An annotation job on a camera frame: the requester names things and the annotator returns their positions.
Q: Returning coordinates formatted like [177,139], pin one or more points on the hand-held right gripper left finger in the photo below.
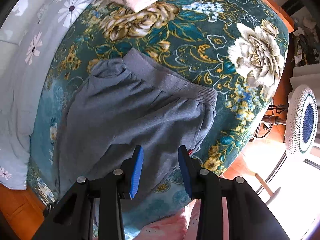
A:
[137,172]

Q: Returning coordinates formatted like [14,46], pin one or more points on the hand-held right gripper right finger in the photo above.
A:
[185,172]

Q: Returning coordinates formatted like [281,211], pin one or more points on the light blue daisy quilt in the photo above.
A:
[27,55]

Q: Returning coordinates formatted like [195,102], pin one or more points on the wooden bed frame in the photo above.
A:
[265,2]

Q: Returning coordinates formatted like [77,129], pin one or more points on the green floral blanket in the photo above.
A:
[175,55]

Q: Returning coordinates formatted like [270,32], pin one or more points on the stool with crocheted cover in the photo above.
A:
[302,120]

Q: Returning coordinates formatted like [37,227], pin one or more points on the pink cloth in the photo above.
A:
[162,227]

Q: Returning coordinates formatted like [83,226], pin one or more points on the grey pants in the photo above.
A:
[130,120]

